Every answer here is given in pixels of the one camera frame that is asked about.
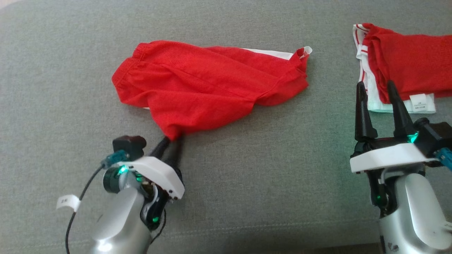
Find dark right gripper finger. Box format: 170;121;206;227
387;80;418;139
355;81;379;142

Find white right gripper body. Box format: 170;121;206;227
350;136;440;174

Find white paper cable label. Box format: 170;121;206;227
56;195;81;213

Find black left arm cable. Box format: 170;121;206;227
65;150;167;254

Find red mesh shorts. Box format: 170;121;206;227
112;40;313;141

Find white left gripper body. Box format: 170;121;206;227
118;156;185;200

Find red basketball jersey white trim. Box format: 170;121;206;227
352;23;452;114

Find grey sofa seat cushion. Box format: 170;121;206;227
0;0;452;254

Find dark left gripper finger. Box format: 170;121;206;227
164;134;184;170
148;137;171;159

